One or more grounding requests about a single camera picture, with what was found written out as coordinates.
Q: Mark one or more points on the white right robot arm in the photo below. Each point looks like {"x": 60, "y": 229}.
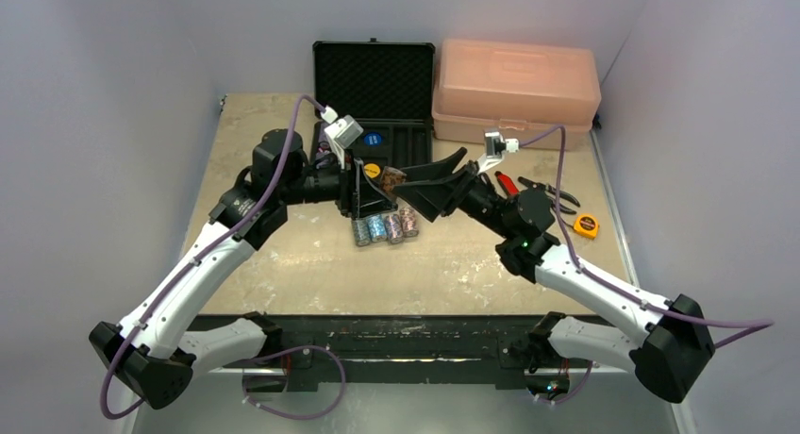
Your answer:
{"x": 665, "y": 343}

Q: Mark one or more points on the yellow tape measure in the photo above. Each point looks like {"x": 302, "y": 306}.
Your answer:
{"x": 586, "y": 225}

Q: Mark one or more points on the translucent pink storage box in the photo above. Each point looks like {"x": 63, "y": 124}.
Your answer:
{"x": 519, "y": 89}

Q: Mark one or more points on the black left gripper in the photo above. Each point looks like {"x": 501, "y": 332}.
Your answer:
{"x": 366, "y": 197}

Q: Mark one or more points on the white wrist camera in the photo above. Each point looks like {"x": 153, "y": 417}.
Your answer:
{"x": 496, "y": 147}
{"x": 341, "y": 132}

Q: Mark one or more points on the pink blue chip stack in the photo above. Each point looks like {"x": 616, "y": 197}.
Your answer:
{"x": 394, "y": 229}

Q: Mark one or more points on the yellow big blind button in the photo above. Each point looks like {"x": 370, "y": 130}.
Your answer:
{"x": 372, "y": 170}

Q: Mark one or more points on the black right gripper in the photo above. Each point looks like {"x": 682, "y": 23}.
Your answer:
{"x": 462, "y": 189}

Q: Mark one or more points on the black handled pliers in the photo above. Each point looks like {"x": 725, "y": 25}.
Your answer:
{"x": 550, "y": 191}

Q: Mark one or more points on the black poker set case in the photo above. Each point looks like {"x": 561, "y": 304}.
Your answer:
{"x": 387, "y": 87}

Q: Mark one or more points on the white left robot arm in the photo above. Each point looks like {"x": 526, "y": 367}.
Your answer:
{"x": 153, "y": 350}

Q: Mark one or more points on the red handled cutter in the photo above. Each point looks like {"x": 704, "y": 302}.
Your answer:
{"x": 506, "y": 184}

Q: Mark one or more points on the brown chip stack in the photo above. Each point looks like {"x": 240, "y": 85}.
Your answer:
{"x": 392, "y": 177}

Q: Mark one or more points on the light blue chip stack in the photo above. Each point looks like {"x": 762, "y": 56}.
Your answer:
{"x": 376, "y": 228}

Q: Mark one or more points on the grey green chip stack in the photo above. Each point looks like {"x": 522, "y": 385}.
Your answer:
{"x": 361, "y": 232}

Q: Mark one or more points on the purple chip stack lower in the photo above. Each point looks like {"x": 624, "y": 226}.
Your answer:
{"x": 323, "y": 156}

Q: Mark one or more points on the pink poker chip stack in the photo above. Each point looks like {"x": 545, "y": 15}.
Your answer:
{"x": 408, "y": 221}

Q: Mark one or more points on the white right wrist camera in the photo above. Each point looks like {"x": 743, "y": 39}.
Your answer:
{"x": 496, "y": 147}

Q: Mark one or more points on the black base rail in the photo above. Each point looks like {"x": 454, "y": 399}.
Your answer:
{"x": 503, "y": 351}

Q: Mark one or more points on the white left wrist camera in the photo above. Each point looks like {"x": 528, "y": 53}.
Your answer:
{"x": 341, "y": 132}

